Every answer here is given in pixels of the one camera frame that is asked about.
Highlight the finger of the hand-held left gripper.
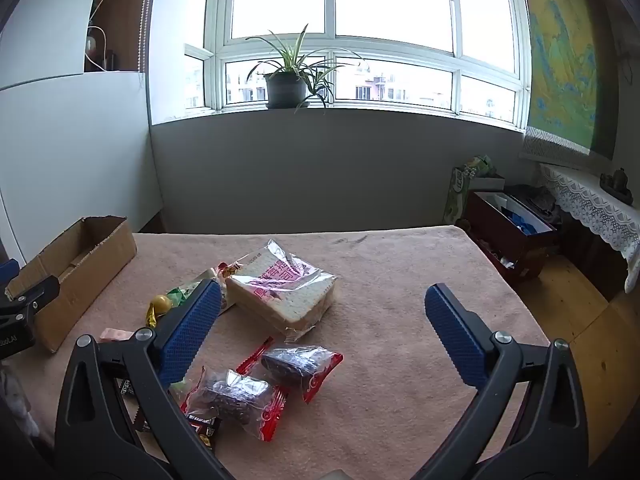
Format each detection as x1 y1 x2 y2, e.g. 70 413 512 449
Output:
0 275 62 332
0 258 21 289

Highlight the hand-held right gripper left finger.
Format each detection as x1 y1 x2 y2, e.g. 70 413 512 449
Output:
54 279 236 480

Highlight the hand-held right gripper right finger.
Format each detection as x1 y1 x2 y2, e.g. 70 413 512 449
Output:
415 282 591 480

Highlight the yellow egg packet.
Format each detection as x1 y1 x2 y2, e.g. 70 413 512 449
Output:
145 287 188 328

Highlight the cardboard box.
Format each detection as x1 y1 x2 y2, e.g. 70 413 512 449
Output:
4 216 138 353

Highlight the green red snack bag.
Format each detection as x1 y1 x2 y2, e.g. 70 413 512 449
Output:
167 261 246 316

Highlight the pink biscuit packet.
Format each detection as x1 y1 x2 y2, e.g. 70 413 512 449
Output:
97 327 135 344

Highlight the dark chocolate snack packet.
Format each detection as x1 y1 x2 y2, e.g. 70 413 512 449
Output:
116 377 151 432

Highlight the sliced bread packet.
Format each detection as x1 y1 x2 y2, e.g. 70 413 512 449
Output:
225 239 340 343

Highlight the chocolate bar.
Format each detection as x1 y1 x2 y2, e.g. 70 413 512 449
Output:
185 412 223 453

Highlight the dark wooden crate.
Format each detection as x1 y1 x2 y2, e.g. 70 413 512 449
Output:
467 190 561 283

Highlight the white cabinet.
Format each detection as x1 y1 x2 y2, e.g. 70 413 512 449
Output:
0 0 163 266

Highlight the green carton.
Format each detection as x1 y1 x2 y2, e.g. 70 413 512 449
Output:
444 166 476 226

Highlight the white lace cloth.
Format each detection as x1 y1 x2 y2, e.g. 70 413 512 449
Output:
540 162 640 293

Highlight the dark figurine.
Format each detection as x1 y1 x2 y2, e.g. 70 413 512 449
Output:
600 167 636 206

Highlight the potted spider plant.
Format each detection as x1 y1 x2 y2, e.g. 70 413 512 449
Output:
245 24 371 111

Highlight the wooden shelf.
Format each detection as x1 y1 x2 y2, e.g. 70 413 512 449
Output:
84 0 157 74

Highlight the white framed window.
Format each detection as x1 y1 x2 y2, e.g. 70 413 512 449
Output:
184 0 532 133

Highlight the wall poster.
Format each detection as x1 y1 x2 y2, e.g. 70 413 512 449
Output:
520 0 617 162

